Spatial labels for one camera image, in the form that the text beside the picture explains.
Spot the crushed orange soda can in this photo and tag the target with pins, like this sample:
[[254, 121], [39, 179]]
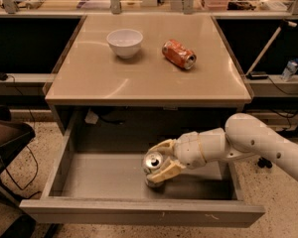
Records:
[[177, 54]]

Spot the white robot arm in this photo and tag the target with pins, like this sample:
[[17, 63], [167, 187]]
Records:
[[242, 136]]

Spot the beige top cabinet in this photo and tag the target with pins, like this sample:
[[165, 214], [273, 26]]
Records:
[[91, 74]]

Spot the green white 7up can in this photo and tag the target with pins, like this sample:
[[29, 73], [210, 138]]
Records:
[[151, 163]]

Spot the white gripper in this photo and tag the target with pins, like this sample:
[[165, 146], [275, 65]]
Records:
[[187, 149]]

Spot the white stick with black tip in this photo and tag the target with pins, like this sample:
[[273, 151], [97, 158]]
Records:
[[283, 24]]

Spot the white bowl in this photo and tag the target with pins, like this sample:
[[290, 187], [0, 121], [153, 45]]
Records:
[[125, 43]]

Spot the open grey top drawer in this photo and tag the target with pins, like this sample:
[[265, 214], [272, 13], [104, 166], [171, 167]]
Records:
[[98, 177]]

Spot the brown office chair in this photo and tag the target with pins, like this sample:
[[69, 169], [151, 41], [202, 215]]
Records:
[[14, 137]]

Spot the black device on shelf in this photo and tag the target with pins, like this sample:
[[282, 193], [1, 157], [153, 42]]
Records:
[[257, 75]]

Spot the small blue white carton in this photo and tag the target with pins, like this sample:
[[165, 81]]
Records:
[[289, 70]]

